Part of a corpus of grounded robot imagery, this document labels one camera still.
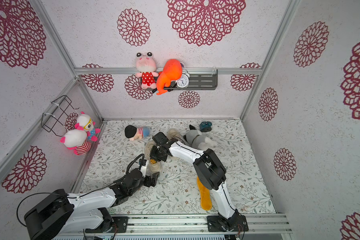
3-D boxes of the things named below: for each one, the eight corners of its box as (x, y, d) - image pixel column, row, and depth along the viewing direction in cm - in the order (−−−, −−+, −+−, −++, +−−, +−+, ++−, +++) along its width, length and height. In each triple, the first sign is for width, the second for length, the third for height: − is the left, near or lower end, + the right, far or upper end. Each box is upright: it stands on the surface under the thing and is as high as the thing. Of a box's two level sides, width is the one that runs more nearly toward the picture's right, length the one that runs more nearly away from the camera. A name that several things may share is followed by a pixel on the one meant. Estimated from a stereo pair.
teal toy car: (200, 133, 114) (201, 125, 107) (199, 129, 117) (201, 121, 110) (210, 133, 114) (212, 125, 107) (209, 129, 117) (211, 121, 110)
